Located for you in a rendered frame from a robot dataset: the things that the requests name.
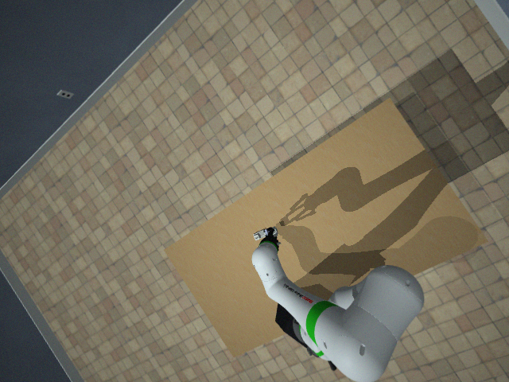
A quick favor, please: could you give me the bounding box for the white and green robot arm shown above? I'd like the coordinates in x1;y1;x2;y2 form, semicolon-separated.
252;237;424;382

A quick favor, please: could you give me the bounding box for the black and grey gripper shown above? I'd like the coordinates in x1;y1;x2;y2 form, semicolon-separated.
263;227;278;242

